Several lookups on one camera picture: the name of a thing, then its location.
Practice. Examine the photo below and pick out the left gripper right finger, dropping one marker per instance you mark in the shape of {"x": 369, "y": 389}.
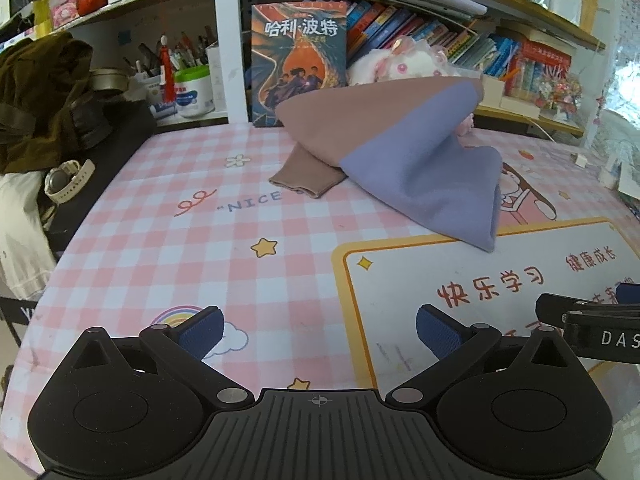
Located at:
{"x": 460, "y": 350}

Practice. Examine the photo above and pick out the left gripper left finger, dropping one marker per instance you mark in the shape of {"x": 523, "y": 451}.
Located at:
{"x": 179, "y": 352}

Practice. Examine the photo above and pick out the purple and mauve sweater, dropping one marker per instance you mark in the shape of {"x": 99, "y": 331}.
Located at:
{"x": 398, "y": 141}

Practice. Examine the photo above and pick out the pink checkered desk mat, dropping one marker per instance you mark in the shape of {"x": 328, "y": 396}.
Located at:
{"x": 316, "y": 293}

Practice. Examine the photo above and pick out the white power adapter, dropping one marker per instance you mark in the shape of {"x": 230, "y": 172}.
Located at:
{"x": 580, "y": 160}

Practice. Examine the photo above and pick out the black Yamaha keyboard stand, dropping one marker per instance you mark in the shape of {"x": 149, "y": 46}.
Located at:
{"x": 16, "y": 312}

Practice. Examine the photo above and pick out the white garment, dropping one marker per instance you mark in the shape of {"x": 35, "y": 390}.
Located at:
{"x": 26, "y": 258}

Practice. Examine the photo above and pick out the colourful flower bouquet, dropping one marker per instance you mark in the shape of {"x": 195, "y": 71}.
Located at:
{"x": 562, "y": 95}

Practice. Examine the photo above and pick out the dark olive green garment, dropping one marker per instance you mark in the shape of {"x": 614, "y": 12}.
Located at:
{"x": 49, "y": 112}

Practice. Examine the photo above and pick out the white pink plush bunny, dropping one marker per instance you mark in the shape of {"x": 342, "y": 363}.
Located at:
{"x": 405, "y": 65}

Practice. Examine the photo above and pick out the red tassel pen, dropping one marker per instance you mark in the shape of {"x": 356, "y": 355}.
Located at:
{"x": 166, "y": 71}

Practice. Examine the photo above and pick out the row of shelf books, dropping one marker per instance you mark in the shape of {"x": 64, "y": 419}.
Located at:
{"x": 514, "y": 52}

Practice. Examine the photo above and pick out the Harry Potter book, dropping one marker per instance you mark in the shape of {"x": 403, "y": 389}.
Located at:
{"x": 295, "y": 48}

